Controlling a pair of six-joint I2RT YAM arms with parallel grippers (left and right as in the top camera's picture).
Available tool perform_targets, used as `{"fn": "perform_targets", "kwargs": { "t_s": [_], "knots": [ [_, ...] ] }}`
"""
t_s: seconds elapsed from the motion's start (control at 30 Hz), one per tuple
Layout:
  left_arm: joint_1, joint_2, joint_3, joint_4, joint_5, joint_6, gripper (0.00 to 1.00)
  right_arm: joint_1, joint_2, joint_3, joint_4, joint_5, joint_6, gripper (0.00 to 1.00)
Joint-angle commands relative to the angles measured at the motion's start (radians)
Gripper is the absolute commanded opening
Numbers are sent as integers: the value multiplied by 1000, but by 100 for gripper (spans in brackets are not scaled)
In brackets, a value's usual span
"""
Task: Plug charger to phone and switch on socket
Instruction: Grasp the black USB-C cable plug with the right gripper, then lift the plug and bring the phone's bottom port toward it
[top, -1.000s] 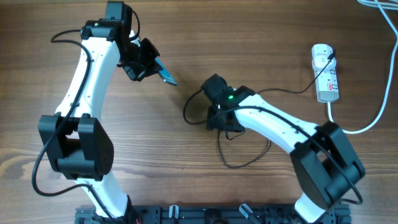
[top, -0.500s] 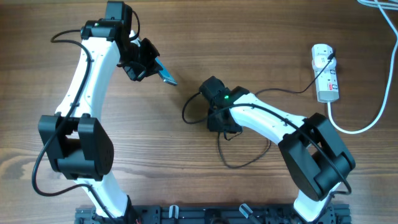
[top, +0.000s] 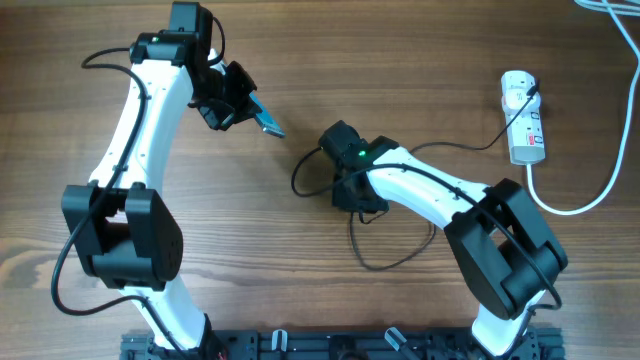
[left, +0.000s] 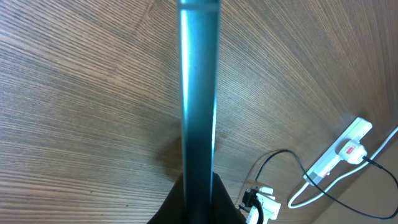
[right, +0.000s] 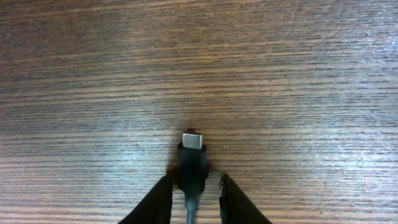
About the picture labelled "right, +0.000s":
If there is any black USB charger cable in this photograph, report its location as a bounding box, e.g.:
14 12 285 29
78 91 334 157
177 131 208 224

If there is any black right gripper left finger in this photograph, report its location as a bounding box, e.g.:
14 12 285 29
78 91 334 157
119 176 173 224

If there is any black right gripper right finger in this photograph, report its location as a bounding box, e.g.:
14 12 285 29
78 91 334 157
219 174 272 224

